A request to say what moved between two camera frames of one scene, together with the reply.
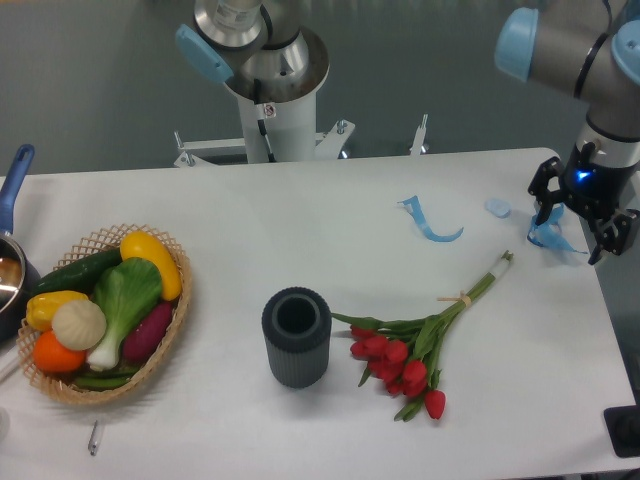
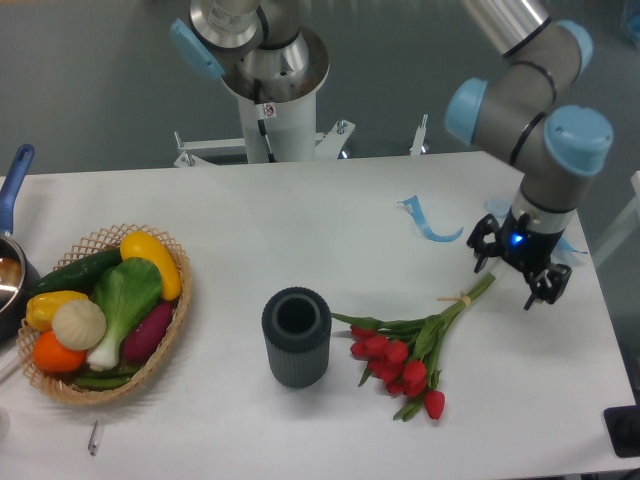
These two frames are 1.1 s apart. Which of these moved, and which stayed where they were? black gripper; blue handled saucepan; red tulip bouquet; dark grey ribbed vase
Moved: black gripper
Stayed: dark grey ribbed vase; blue handled saucepan; red tulip bouquet
